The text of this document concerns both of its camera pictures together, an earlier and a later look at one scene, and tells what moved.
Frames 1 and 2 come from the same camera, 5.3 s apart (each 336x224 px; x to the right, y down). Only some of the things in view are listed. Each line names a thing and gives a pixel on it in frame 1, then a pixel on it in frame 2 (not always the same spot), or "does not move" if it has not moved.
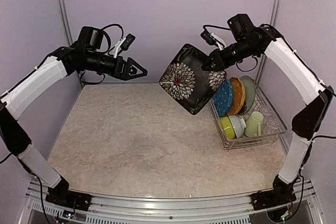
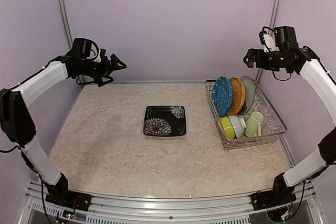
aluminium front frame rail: (298, 205) does not move
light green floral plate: (250, 94) does not move
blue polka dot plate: (223, 98) does not move
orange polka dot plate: (239, 94) does not move
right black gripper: (220, 60) → (252, 53)
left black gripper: (125, 73) → (107, 69)
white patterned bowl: (239, 125) does not move
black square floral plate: (187, 83) → (165, 120)
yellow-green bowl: (227, 125) does not move
